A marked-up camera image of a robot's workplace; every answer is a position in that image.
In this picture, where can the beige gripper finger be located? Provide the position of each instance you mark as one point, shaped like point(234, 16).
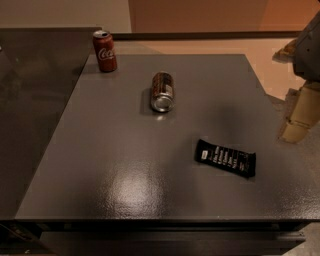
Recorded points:
point(302, 112)

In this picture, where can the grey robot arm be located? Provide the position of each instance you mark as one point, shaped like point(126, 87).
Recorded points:
point(304, 52)

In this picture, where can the red Coca-Cola can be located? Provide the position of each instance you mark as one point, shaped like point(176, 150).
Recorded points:
point(104, 48)

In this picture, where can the black snack bar wrapper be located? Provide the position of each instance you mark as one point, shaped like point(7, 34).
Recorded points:
point(231, 160)

